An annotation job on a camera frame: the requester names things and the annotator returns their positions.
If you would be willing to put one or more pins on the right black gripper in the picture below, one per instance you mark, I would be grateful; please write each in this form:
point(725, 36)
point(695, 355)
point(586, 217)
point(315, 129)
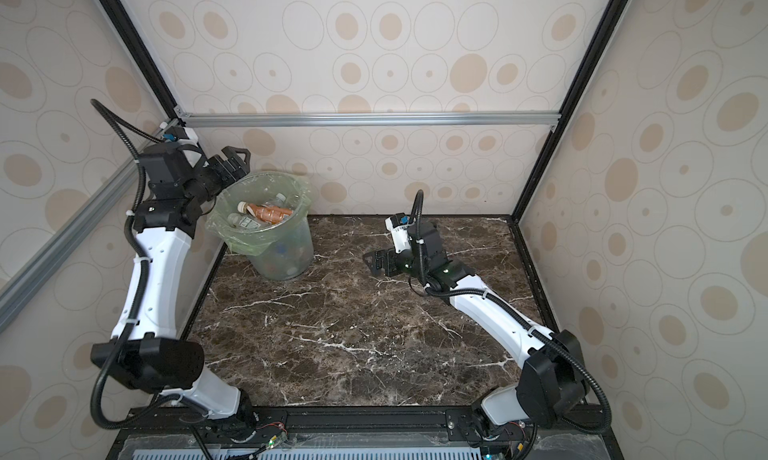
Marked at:
point(378, 254)

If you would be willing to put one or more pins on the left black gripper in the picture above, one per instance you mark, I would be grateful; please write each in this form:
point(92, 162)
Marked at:
point(221, 162)

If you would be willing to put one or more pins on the diagonal aluminium rail left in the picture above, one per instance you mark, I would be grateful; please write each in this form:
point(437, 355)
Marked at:
point(25, 285)

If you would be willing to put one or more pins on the clear small bottle green-white cap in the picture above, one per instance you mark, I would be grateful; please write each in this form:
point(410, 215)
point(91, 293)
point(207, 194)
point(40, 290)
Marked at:
point(244, 222)

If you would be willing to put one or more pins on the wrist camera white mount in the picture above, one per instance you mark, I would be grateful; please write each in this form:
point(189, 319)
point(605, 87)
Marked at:
point(398, 225)
point(180, 134)

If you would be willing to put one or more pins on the brown Nescafe bottle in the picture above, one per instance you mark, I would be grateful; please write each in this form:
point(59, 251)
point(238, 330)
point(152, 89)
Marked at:
point(270, 214)

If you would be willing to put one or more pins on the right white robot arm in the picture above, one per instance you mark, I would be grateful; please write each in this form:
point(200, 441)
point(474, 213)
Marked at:
point(554, 385)

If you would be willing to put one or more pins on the green-lined mesh waste bin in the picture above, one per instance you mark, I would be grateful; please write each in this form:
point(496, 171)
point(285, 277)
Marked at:
point(278, 252)

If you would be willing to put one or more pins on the clear square bottle white cap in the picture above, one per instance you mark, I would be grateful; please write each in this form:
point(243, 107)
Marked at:
point(279, 201)

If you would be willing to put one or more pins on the horizontal aluminium rail back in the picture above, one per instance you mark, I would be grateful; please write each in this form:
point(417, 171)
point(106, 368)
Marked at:
point(377, 119)

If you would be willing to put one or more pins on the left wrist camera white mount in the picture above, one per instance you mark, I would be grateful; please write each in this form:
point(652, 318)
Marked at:
point(180, 134)

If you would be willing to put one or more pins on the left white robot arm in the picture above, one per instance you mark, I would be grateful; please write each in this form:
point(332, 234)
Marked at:
point(146, 351)

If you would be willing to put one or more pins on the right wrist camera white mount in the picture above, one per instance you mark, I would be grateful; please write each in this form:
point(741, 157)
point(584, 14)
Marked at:
point(398, 225)

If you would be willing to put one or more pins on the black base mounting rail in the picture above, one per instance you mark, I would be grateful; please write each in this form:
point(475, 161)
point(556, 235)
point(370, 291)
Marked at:
point(409, 432)

